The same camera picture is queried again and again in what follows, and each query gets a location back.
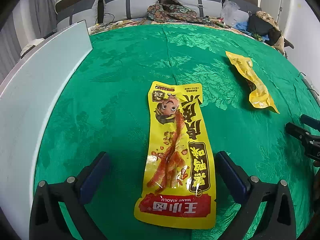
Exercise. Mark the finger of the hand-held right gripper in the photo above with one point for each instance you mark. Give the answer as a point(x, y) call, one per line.
point(305, 137)
point(311, 122)

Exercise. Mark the blue cloth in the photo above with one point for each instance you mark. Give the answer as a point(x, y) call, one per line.
point(241, 26)

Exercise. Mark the white sheer curtain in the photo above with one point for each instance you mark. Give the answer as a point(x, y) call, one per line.
point(10, 50)

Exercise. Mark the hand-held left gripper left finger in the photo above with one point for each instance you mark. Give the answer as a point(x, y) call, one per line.
point(96, 175)

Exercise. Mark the white cloth pile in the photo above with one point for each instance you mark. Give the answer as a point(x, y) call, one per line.
point(31, 46)

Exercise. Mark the green embossed blanket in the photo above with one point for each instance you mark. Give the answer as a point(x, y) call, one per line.
point(120, 92)

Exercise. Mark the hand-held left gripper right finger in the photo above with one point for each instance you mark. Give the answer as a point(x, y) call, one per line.
point(230, 177)

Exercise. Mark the grey curtain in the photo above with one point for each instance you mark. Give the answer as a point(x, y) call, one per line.
point(42, 7)

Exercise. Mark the yellow cartoon snack packet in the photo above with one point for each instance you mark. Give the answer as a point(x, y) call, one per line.
point(172, 130)

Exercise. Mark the black bag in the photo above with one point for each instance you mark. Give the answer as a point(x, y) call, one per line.
point(260, 25)

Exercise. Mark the pile of clothes and bags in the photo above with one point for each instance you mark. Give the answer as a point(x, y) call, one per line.
point(268, 17)

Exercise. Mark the clear plastic bag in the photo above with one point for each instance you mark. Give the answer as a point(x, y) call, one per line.
point(230, 12)

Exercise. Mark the white door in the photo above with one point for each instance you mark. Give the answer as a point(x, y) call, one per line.
point(275, 2)

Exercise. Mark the green patterned small cloth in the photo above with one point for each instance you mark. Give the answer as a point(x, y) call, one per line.
point(258, 37)

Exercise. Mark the small red green packet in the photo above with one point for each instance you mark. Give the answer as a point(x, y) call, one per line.
point(217, 21)

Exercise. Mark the plain yellow snack packet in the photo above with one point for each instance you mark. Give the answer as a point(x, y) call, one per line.
point(257, 85)

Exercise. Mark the white storage box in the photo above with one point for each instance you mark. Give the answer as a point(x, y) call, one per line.
point(30, 92)

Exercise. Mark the floral bed sheet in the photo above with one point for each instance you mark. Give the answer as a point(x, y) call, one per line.
point(130, 22)

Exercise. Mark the dark floral cloth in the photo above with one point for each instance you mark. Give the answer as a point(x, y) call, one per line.
point(175, 12)

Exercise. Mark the rimless glasses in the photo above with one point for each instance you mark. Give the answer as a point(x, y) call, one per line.
point(302, 73)

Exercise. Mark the grey two-tone pillow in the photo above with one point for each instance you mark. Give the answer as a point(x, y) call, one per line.
point(77, 12)
point(243, 11)
point(130, 2)
point(195, 0)

